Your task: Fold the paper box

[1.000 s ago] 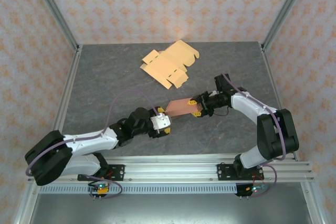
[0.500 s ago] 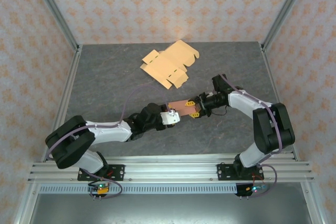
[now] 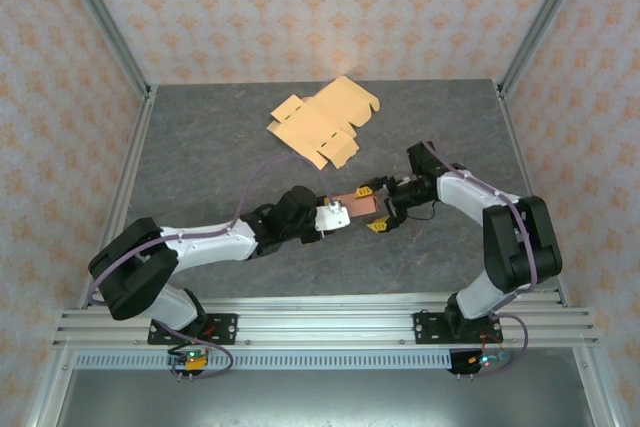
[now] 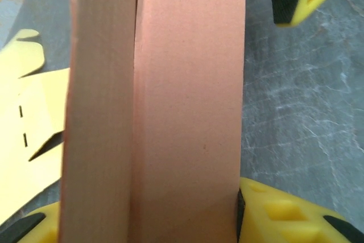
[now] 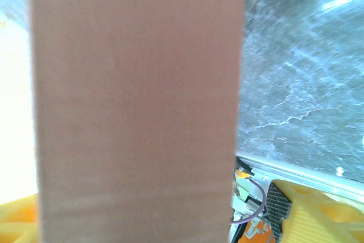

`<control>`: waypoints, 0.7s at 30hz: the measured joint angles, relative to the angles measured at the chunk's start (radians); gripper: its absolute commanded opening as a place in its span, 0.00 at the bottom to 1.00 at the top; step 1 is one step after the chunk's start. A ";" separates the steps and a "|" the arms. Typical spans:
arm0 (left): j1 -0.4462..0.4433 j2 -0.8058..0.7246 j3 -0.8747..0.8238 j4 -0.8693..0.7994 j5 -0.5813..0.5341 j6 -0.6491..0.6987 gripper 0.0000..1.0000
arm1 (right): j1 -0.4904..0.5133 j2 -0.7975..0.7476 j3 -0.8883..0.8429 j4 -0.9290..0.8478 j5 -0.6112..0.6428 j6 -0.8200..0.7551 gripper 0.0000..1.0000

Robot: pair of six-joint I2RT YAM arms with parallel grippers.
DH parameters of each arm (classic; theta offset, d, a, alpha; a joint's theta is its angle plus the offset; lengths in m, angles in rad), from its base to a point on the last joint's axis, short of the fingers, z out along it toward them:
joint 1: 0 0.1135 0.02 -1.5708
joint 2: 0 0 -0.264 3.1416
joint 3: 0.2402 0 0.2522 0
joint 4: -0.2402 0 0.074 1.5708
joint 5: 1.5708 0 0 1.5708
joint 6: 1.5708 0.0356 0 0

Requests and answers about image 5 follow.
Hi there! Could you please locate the aluminium mounting rail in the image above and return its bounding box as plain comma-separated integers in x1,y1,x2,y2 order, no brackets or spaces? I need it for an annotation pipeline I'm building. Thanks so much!
235,153,364,195

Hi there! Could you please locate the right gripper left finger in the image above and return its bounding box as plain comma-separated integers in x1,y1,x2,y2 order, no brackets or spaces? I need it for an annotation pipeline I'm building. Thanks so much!
0,193,40,243

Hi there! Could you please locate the small circuit board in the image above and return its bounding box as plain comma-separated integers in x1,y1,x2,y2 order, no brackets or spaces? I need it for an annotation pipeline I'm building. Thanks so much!
230,168,274,243

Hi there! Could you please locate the pink paper box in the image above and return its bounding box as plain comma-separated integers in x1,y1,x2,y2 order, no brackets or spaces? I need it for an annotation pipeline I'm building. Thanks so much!
28,0,247,243

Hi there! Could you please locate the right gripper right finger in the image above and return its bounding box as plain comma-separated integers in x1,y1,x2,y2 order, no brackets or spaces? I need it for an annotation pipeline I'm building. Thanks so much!
266,179,364,243

